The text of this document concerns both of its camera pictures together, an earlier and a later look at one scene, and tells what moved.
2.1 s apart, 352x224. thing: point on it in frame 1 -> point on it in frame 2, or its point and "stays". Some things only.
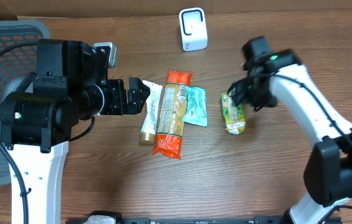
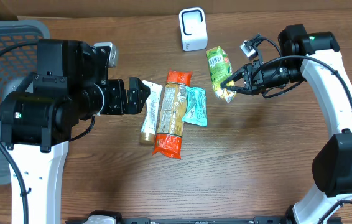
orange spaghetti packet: [175, 98] stays
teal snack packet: [196, 108] stays
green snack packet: [234, 116] -> [219, 69]
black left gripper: [126, 96] stays
